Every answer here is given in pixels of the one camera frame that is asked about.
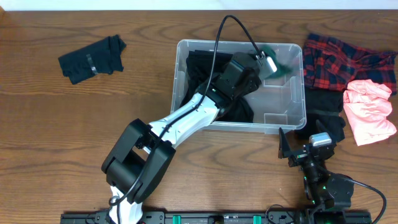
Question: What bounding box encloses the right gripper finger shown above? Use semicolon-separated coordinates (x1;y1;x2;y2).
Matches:
316;120;336;144
278;128;292;159

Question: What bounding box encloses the dark green garment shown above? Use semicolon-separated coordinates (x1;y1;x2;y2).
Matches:
259;45;292;80

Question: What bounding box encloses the large black garment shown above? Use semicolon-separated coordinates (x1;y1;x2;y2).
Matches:
180;50;254;123

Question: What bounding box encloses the small black garment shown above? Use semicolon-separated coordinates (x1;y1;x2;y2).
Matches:
58;35;127;85

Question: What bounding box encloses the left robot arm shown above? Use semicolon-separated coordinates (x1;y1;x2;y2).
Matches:
101;52;263;223

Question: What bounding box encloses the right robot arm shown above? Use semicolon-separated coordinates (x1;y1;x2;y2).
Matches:
278;121;354;223

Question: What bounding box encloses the black garment right side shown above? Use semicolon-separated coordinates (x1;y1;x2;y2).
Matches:
295;87;346;142

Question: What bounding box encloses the clear plastic storage bin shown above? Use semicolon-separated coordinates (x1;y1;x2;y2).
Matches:
170;39;307;134

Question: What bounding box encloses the pink folded garment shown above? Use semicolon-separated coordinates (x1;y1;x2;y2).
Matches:
343;80;397;146

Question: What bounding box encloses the red plaid flannel shirt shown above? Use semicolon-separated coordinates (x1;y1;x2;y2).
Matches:
303;34;397;95

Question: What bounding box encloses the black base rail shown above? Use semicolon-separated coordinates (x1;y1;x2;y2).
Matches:
60;210;373;224

